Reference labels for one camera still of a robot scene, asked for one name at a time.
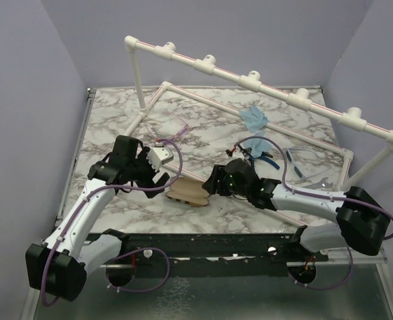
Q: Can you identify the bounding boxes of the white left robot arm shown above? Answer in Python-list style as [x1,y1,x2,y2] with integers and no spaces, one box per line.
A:
[25,135,175,307]

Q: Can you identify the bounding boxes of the silver wrench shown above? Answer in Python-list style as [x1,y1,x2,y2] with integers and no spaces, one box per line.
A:
[305,177,334,189]

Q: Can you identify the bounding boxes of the light blue sunglasses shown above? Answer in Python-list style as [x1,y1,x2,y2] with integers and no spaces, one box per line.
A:
[284,147,323,182]

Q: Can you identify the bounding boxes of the white PVC pipe rack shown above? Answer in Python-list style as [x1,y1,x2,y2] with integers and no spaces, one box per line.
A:
[115,35,393,227]

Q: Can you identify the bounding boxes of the pink sunglasses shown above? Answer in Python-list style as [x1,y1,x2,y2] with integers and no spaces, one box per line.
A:
[145,111,190,144]

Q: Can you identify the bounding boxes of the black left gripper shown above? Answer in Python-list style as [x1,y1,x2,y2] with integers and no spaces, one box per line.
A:
[127,147,169,197]

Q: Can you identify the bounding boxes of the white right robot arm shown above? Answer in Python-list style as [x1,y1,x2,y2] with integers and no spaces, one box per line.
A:
[202,159,390,261]

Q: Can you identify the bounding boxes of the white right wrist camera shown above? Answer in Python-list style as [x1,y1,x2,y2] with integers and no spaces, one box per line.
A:
[226,144,251,159]

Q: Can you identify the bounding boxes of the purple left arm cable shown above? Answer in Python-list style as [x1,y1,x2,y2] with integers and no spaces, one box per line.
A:
[41,138,183,307]

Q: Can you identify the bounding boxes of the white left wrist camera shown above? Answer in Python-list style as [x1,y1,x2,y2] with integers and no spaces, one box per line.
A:
[147,147,173,172]

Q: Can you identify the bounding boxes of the black blue sunglasses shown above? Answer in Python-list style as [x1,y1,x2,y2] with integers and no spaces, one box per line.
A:
[245,151,280,170]

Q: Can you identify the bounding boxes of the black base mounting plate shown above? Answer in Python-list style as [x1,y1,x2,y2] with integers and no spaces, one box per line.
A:
[104,229,328,279]

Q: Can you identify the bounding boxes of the blue cleaning cloth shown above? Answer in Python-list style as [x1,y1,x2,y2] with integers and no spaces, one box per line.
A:
[243,138,272,158]
[239,105,269,133]

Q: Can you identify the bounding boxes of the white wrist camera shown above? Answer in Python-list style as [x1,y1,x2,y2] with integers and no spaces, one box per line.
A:
[226,144,251,159]
[147,147,173,172]

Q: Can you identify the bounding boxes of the plaid glasses case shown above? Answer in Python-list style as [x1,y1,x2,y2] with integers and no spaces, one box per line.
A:
[165,177,210,207]

